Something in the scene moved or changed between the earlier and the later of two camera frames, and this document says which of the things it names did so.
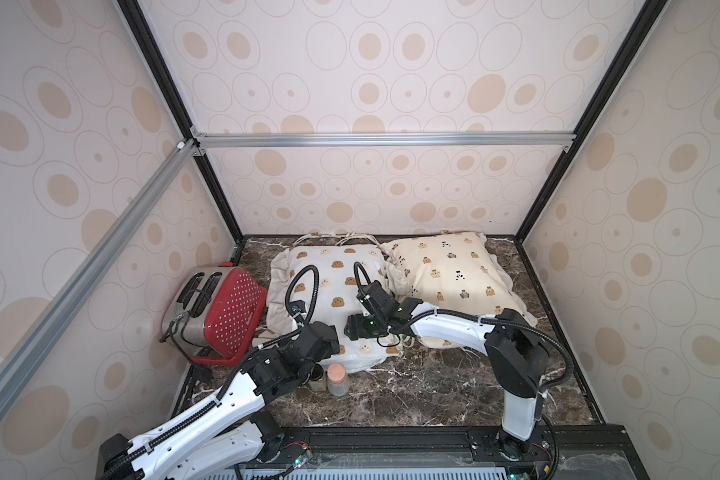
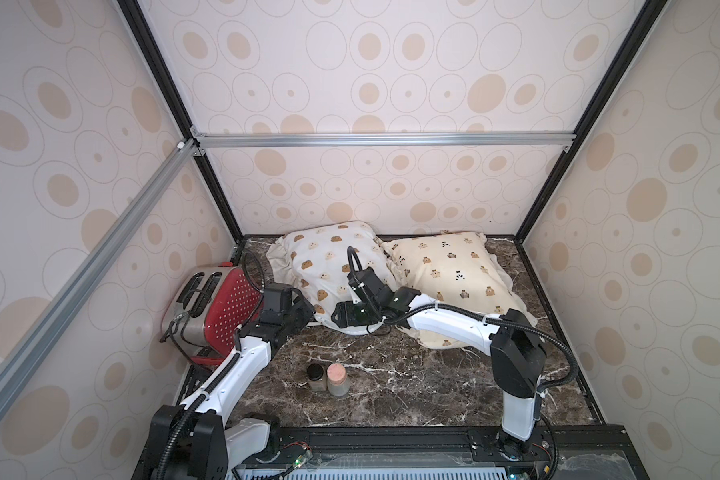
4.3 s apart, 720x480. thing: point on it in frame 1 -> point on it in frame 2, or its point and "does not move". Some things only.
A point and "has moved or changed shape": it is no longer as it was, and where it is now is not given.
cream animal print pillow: (449, 270) does not move
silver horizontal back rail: (390, 140) does not move
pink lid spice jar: (337, 380) does not move
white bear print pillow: (335, 265) has moved or changed shape
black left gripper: (332, 347) -> (308, 308)
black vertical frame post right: (642, 26) does not move
